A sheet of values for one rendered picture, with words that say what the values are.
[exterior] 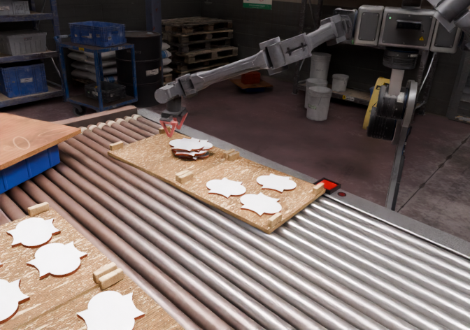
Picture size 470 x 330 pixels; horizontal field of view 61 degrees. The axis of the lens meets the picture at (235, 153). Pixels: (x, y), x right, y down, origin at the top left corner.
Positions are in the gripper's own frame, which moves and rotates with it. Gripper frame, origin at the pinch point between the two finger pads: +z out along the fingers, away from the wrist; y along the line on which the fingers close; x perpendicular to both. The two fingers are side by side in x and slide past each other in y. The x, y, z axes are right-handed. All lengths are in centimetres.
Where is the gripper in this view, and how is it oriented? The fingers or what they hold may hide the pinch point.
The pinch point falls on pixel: (174, 131)
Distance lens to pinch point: 164.9
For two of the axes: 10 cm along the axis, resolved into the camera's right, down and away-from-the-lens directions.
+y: -2.4, 3.9, -8.9
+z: -0.5, 9.1, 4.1
